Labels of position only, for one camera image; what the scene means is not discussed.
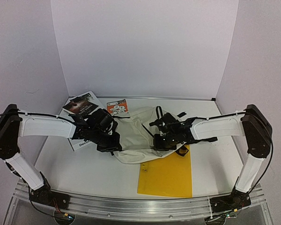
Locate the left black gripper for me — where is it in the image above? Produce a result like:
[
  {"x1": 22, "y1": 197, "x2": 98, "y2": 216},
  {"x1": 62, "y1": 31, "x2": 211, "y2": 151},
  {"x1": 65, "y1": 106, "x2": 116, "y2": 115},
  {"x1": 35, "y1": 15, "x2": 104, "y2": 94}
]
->
[{"x1": 89, "y1": 127, "x2": 121, "y2": 152}]

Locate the beige canvas backpack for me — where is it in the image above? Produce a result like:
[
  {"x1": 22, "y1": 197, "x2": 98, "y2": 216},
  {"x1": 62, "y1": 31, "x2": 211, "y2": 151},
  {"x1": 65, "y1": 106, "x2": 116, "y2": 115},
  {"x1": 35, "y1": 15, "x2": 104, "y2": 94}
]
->
[{"x1": 114, "y1": 107, "x2": 194, "y2": 164}]

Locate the white Decorate furniture book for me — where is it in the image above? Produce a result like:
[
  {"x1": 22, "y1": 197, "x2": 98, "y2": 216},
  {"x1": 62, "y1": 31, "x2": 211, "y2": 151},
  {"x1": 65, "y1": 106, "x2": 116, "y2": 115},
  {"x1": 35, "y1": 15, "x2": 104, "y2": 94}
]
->
[{"x1": 68, "y1": 139, "x2": 92, "y2": 151}]

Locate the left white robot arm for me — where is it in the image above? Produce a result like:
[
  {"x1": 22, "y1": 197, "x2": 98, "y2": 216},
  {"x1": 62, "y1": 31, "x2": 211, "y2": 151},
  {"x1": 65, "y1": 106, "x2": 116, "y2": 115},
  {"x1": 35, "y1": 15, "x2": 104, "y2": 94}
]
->
[{"x1": 0, "y1": 104, "x2": 122, "y2": 204}]

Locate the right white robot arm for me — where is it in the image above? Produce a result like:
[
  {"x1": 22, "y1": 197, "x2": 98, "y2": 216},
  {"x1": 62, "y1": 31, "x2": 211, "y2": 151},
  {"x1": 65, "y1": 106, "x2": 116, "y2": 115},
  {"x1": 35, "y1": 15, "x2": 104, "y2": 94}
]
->
[{"x1": 149, "y1": 104, "x2": 274, "y2": 194}]

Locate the orange comic book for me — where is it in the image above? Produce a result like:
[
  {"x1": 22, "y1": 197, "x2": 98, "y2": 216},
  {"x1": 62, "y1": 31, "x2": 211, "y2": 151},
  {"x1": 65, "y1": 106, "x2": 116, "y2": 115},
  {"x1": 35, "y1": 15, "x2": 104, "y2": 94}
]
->
[{"x1": 107, "y1": 99, "x2": 128, "y2": 115}]

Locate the black Three Days book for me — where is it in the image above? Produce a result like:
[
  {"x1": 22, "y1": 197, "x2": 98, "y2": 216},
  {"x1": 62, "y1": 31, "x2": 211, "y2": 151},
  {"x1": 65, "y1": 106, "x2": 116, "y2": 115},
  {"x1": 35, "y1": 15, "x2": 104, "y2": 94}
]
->
[{"x1": 63, "y1": 97, "x2": 99, "y2": 116}]

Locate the yellow plastic folder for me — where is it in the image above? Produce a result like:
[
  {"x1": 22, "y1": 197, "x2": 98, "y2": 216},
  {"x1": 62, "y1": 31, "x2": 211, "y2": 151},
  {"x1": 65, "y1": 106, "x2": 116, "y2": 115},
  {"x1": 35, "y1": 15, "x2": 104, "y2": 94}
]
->
[{"x1": 137, "y1": 145, "x2": 192, "y2": 198}]

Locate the white palm leaf book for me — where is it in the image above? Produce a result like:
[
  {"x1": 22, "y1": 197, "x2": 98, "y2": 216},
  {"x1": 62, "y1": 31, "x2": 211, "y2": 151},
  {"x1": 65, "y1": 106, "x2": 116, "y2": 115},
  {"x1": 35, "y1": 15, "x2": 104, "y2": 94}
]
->
[{"x1": 67, "y1": 91, "x2": 104, "y2": 109}]

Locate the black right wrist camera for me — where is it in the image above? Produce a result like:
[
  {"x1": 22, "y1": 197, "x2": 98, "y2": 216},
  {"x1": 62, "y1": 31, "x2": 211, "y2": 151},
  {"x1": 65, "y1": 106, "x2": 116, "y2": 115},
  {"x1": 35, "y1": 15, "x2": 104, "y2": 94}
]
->
[{"x1": 149, "y1": 106, "x2": 180, "y2": 134}]

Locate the aluminium table edge rail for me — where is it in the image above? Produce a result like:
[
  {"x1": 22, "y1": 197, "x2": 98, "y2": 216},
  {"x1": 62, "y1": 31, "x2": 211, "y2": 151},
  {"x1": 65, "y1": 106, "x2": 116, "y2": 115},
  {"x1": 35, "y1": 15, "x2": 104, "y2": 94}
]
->
[{"x1": 97, "y1": 95, "x2": 216, "y2": 102}]

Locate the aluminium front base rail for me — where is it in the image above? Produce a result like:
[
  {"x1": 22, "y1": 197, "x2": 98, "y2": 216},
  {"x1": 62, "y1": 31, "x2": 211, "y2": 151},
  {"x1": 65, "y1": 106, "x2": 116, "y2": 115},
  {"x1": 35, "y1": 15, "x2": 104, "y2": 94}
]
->
[{"x1": 3, "y1": 181, "x2": 273, "y2": 225}]

